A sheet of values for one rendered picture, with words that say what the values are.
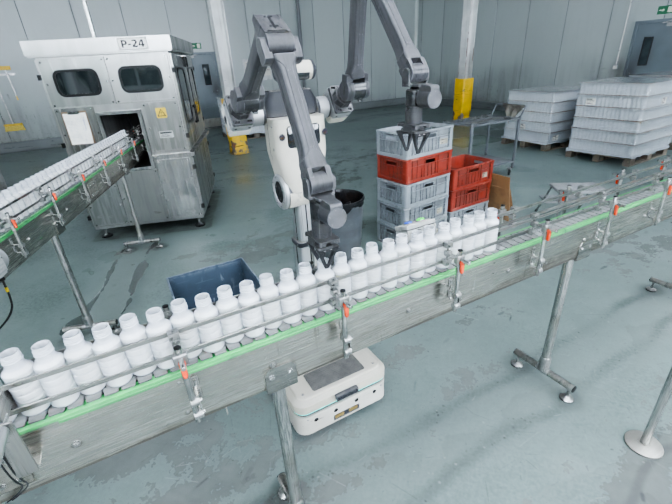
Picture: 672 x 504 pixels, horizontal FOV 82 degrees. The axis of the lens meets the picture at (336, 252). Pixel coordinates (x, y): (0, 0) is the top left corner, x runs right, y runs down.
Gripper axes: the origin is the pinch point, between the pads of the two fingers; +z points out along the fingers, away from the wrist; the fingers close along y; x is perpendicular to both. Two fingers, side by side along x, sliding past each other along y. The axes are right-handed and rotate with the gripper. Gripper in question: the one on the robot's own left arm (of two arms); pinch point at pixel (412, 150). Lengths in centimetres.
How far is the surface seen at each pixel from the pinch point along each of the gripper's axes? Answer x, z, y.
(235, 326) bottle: 74, 34, -19
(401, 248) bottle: 16.9, 26.9, -17.1
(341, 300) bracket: 46, 31, -27
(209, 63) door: -196, -37, 1181
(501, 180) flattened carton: -253, 94, 163
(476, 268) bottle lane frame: -15.2, 42.5, -21.0
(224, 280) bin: 65, 53, 43
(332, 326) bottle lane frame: 46, 44, -21
